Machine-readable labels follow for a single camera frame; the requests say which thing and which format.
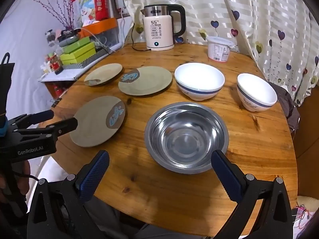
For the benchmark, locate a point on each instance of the white side shelf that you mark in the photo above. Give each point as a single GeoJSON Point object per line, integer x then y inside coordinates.
{"type": "Point", "coordinates": [64, 74]}

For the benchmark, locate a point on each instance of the white electric kettle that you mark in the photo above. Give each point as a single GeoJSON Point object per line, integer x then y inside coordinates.
{"type": "Point", "coordinates": [159, 34]}

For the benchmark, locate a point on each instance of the purple flower branches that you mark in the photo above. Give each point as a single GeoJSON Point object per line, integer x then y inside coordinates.
{"type": "Point", "coordinates": [67, 25]}

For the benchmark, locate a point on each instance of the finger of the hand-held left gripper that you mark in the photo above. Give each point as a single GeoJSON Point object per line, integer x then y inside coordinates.
{"type": "Point", "coordinates": [67, 125]}
{"type": "Point", "coordinates": [42, 115]}

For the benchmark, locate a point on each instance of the red white figurine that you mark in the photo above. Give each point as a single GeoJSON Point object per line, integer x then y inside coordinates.
{"type": "Point", "coordinates": [53, 63]}

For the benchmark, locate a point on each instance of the stainless steel bowl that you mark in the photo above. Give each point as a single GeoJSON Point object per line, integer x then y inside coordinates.
{"type": "Point", "coordinates": [184, 134]}

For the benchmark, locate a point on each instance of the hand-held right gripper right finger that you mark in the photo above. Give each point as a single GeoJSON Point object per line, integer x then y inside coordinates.
{"type": "Point", "coordinates": [226, 176]}

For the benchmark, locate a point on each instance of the white plastic tub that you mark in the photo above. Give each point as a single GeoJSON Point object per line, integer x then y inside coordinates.
{"type": "Point", "coordinates": [219, 51]}

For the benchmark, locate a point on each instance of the clear storage box orange lid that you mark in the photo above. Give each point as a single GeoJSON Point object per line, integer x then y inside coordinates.
{"type": "Point", "coordinates": [99, 27]}

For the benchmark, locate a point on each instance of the pink patterned cloth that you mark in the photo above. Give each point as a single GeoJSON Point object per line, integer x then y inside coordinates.
{"type": "Point", "coordinates": [302, 216]}

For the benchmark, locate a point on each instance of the lime green box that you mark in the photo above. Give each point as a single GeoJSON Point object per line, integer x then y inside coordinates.
{"type": "Point", "coordinates": [82, 52]}
{"type": "Point", "coordinates": [77, 60]}

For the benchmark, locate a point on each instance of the red cartoon gift box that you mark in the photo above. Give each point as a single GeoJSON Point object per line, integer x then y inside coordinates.
{"type": "Point", "coordinates": [101, 2]}

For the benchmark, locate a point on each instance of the wide white bowl blue band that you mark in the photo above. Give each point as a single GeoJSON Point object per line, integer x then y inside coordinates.
{"type": "Point", "coordinates": [199, 79]}

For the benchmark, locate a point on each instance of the grey oval device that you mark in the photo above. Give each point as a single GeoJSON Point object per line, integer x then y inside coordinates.
{"type": "Point", "coordinates": [68, 37]}

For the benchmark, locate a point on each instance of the small tan plate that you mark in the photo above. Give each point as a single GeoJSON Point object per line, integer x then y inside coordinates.
{"type": "Point", "coordinates": [107, 72]}

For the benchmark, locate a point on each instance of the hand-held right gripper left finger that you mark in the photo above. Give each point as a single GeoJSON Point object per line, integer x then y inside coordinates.
{"type": "Point", "coordinates": [94, 176]}

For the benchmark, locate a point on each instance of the tall white bowl blue band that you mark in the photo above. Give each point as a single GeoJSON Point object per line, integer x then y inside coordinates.
{"type": "Point", "coordinates": [256, 89]}

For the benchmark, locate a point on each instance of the dark checked cloth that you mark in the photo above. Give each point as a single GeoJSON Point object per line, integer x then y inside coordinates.
{"type": "Point", "coordinates": [289, 107]}

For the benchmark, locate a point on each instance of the clear pump bottle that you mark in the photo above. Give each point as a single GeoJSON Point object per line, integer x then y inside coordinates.
{"type": "Point", "coordinates": [50, 38]}

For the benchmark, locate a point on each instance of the black white striped box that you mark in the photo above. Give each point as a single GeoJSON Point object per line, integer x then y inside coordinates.
{"type": "Point", "coordinates": [99, 54]}

